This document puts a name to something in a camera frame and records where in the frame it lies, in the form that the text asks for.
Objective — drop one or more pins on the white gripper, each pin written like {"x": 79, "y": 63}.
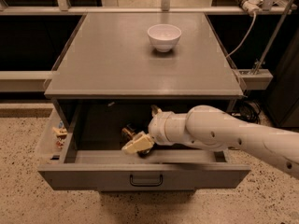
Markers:
{"x": 159, "y": 127}

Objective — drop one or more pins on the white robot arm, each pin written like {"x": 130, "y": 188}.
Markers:
{"x": 208, "y": 128}

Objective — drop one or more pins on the grey open top drawer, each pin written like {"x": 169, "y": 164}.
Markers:
{"x": 91, "y": 157}

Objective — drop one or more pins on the grey metal cabinet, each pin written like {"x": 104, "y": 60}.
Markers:
{"x": 111, "y": 57}

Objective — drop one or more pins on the small colourful toy figure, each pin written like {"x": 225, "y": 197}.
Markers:
{"x": 61, "y": 133}

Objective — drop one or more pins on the white ceramic bowl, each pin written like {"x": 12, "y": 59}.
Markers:
{"x": 164, "y": 37}

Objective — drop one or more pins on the white power strip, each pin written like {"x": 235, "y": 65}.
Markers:
{"x": 250, "y": 6}

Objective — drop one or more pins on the slanted metal rod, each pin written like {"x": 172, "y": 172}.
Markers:
{"x": 271, "y": 5}

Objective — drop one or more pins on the black drawer handle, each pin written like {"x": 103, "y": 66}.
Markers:
{"x": 146, "y": 181}

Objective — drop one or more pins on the grey metal shelf rail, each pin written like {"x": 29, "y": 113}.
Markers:
{"x": 25, "y": 81}

